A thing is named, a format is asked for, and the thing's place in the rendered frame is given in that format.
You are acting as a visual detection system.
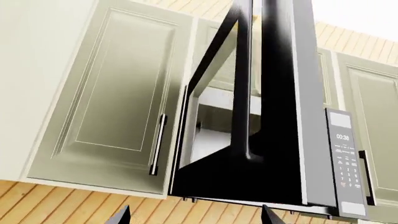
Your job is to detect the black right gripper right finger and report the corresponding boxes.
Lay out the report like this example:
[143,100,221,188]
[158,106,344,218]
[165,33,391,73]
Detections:
[261,203,289,224]

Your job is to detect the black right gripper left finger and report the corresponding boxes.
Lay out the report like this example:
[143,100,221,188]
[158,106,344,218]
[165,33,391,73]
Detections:
[104,205,131,224]

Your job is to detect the black microwave door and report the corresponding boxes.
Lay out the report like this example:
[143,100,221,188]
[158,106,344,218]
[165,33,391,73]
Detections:
[168,0,338,208]

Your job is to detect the grey microwave control panel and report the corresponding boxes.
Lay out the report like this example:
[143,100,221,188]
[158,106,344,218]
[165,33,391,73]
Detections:
[324,107,371,218]

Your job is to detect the black over-range microwave body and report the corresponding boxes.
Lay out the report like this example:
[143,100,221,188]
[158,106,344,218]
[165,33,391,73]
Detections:
[168,84,371,218]

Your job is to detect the black cabinet bar handle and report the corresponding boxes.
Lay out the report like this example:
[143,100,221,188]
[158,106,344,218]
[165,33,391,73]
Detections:
[358,149,376,207]
[148,113,168,176]

